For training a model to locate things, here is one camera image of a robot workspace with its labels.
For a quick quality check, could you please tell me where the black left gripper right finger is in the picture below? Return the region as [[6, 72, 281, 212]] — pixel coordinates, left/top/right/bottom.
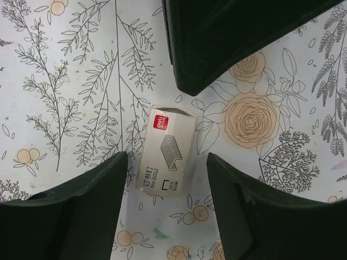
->
[[207, 153, 346, 259]]

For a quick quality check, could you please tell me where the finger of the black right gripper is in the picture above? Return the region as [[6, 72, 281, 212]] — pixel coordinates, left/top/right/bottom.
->
[[162, 0, 338, 96]]

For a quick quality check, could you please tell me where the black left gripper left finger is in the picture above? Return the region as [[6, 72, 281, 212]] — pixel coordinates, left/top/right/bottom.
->
[[1, 152, 128, 259]]

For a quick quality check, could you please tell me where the white staple box sleeve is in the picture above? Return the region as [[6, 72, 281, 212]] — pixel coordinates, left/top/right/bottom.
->
[[136, 105, 197, 197]]

